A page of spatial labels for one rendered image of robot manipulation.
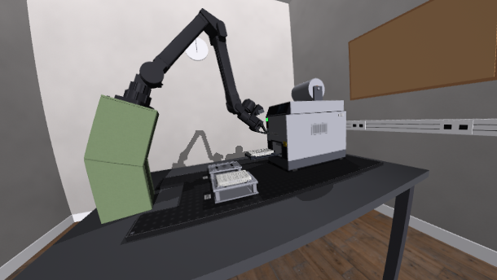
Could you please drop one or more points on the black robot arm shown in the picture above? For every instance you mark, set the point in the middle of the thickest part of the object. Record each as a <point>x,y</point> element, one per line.
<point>151,74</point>

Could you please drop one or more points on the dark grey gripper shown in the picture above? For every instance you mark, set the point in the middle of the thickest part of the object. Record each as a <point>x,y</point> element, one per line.
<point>255,127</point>

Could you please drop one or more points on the white well plate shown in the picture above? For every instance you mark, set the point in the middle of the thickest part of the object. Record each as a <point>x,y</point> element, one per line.
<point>260,152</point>
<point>227,179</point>

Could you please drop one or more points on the dark grey cylinder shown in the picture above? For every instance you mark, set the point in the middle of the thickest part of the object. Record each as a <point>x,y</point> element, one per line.
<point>304,91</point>

